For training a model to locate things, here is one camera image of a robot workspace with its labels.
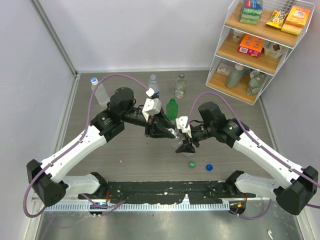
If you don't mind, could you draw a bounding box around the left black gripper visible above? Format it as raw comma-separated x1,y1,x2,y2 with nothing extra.
122,106,177,139

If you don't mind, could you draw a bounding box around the white bottle cap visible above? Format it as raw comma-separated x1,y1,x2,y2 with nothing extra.
168,128,177,137

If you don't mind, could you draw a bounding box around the pepsi bottle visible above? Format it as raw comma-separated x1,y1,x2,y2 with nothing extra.
148,74,159,98

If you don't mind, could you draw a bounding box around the clear plastic bottle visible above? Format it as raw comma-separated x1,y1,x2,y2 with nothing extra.
171,130,185,151

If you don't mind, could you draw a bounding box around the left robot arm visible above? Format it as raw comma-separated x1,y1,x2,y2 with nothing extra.
26,87,175,207

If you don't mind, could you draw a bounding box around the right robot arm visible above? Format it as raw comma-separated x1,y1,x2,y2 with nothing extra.
175,101,319,216

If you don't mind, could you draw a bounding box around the green plastic bottle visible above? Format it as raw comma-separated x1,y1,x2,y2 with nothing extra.
166,98,179,121

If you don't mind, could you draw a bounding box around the clear glass bottle green cap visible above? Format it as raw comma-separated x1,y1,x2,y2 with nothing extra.
174,73,187,99

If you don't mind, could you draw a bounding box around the clear bottle blue cap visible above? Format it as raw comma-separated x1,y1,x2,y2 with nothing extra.
90,77,110,108

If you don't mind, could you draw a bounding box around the grey green bottle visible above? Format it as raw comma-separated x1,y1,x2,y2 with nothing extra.
225,63,245,88

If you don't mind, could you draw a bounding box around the clear bottle on shelf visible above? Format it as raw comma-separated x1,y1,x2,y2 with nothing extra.
246,70,265,96

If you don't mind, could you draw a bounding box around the pink white packet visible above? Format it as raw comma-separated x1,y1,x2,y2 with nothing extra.
216,62,234,77

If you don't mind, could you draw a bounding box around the white cup on shelf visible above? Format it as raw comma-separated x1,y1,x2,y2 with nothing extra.
232,29,245,43

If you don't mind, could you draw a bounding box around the orange pink box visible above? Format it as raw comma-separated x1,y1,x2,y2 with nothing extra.
237,34,265,58

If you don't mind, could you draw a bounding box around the green sponge pack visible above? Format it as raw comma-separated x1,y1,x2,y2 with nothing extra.
239,0,263,25

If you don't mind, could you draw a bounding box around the yellow snack bag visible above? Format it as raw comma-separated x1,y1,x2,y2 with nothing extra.
266,10,288,29

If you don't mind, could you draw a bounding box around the orange yellow box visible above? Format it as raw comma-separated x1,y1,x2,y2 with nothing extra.
281,6,311,36

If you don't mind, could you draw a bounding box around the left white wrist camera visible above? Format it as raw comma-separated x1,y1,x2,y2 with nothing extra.
142,98,162,121

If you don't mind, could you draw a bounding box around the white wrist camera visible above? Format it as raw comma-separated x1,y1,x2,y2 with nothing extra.
142,98,162,121
175,116,192,138

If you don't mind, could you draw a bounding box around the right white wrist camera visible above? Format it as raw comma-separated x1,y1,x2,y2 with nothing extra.
175,116,192,138

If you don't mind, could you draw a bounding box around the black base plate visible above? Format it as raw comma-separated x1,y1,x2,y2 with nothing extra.
87,180,256,205

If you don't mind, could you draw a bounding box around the white cable duct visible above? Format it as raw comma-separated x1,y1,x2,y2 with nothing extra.
45,200,230,213

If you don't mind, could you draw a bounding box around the white wire shelf rack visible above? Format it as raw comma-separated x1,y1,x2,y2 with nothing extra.
205,0,316,105

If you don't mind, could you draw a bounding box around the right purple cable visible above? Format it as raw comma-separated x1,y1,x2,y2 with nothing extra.
186,90,320,221

